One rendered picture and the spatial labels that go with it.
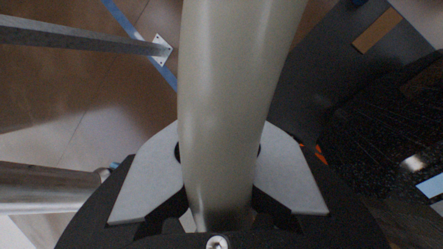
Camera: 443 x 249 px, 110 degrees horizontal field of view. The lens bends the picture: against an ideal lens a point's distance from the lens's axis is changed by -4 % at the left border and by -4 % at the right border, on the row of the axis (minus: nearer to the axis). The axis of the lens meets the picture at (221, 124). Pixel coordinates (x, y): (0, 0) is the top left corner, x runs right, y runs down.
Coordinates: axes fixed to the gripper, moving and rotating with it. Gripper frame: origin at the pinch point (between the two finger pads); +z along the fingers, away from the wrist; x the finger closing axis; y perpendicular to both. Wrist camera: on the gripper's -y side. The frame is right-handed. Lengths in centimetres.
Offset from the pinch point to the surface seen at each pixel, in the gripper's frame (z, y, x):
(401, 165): 24, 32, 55
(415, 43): 89, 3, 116
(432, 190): 16, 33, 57
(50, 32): 71, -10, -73
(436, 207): 13, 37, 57
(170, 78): 142, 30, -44
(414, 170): 21, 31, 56
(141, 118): 148, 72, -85
